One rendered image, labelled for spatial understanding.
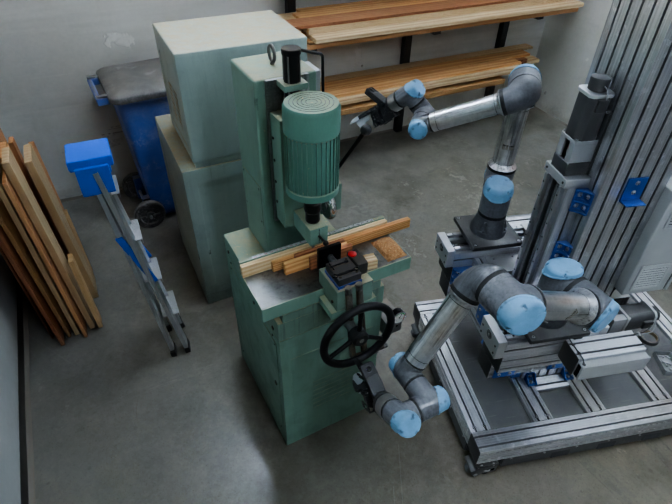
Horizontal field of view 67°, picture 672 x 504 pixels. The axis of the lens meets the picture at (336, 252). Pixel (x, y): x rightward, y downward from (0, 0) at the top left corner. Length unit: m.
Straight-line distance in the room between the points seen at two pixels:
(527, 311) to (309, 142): 0.76
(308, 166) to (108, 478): 1.62
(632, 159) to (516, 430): 1.17
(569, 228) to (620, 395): 0.96
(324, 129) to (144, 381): 1.71
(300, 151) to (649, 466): 2.06
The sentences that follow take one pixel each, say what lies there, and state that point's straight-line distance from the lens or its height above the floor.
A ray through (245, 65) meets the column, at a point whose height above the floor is 1.52.
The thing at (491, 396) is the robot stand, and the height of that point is 0.21.
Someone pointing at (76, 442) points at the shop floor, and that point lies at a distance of 2.69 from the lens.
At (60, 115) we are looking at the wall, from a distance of 3.91.
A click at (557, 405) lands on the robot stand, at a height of 0.21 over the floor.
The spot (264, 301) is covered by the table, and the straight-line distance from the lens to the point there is 1.74.
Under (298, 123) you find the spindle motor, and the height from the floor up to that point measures 1.47.
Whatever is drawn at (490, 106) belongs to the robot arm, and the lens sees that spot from 1.98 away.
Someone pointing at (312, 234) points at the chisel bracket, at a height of 1.05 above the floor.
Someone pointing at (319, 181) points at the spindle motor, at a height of 1.28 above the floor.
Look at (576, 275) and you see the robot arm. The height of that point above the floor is 1.05.
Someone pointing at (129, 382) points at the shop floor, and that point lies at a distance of 2.80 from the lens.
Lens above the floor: 2.14
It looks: 40 degrees down
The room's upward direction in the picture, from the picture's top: 1 degrees clockwise
